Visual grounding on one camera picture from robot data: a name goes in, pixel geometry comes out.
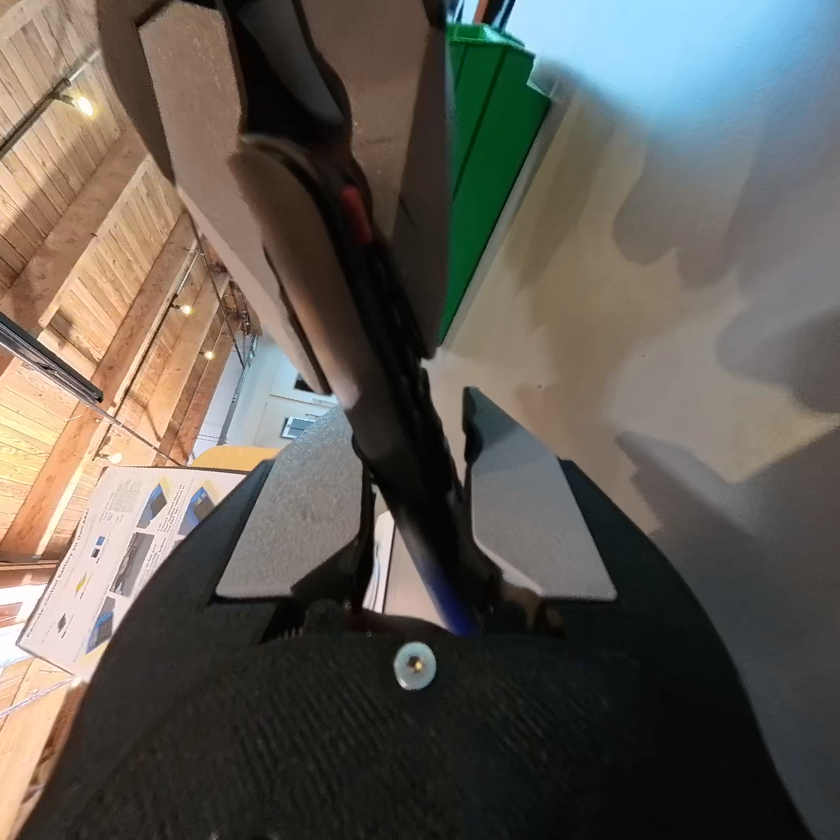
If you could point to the black metal bar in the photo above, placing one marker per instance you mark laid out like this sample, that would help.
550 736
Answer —
46 361

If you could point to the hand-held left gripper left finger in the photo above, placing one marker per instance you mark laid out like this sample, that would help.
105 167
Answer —
295 499

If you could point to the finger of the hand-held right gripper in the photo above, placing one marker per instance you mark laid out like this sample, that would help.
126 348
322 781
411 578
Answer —
190 98
407 131

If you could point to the printed instruction sheet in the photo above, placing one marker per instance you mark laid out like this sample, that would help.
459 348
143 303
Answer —
131 544

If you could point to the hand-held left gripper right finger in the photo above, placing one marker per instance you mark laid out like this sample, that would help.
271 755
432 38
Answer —
525 518

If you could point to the green plastic bin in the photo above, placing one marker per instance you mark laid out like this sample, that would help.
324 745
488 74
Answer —
492 164

